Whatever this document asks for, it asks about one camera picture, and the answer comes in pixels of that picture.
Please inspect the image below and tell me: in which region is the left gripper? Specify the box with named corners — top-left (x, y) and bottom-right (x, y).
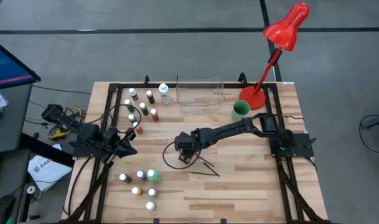
top-left (101, 127), bottom-right (138, 157)

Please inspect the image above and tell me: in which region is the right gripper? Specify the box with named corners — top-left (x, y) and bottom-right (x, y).
top-left (175, 131), bottom-right (199, 165)

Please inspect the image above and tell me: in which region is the large green paint bottle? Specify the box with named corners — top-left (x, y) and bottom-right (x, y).
top-left (146, 169), bottom-right (162, 184)

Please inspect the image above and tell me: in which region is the large white paint bottle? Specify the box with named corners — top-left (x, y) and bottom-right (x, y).
top-left (158, 83), bottom-right (171, 105)

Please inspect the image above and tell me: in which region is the clear plastic bin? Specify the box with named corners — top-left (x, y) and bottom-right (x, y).
top-left (175, 76), bottom-right (226, 113)

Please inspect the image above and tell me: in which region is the green plastic cup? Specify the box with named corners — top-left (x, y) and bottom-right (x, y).
top-left (232, 100), bottom-right (251, 122)

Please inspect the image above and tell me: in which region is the black desk foot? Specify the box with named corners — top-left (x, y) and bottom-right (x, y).
top-left (19, 133), bottom-right (75, 168)

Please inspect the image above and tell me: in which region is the white printed paper sheet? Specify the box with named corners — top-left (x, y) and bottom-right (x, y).
top-left (27, 143), bottom-right (73, 192)

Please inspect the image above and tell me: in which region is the grey desk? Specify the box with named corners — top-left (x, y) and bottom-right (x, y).
top-left (0, 82), bottom-right (34, 156)

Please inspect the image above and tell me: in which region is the dark desk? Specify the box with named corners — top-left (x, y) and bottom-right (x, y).
top-left (0, 148), bottom-right (33, 224)

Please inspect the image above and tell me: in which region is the black computer mouse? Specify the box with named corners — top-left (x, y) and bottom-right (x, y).
top-left (0, 195), bottom-right (16, 223)

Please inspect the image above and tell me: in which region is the computer monitor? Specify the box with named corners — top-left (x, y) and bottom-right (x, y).
top-left (0, 36), bottom-right (42, 91)

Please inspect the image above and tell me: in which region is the red desk lamp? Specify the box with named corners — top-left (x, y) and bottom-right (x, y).
top-left (238, 2), bottom-right (311, 111)

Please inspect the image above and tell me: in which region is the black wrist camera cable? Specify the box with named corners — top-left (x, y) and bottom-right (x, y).
top-left (162, 140), bottom-right (202, 171)
top-left (99, 103), bottom-right (143, 141)

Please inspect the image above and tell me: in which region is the black arm base cable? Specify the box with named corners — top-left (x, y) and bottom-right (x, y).
top-left (63, 157), bottom-right (93, 218)

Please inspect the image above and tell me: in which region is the yellow cable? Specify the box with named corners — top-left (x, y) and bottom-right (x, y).
top-left (48, 106), bottom-right (83, 140)

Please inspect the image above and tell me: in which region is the black looped floor cable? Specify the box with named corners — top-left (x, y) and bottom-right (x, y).
top-left (358, 114), bottom-right (379, 156)

